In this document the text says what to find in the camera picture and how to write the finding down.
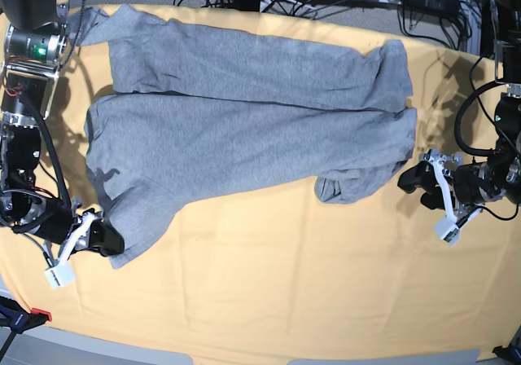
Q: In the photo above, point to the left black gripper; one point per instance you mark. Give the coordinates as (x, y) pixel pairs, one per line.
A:
(467, 181)

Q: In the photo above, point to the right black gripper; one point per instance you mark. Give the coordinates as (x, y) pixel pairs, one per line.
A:
(58, 224)

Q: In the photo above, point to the grey t-shirt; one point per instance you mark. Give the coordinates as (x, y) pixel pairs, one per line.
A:
(199, 112)

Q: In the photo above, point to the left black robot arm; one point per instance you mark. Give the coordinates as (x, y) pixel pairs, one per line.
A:
(502, 171)

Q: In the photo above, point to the blue red table clamp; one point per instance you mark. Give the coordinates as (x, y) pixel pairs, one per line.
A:
(19, 320)

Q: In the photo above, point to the yellow table cloth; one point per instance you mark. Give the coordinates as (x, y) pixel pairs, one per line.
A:
(272, 275)

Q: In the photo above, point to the black clamp right corner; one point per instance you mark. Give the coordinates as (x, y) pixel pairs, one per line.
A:
(510, 354)

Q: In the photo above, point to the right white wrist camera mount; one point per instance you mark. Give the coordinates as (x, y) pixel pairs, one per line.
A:
(67, 255)

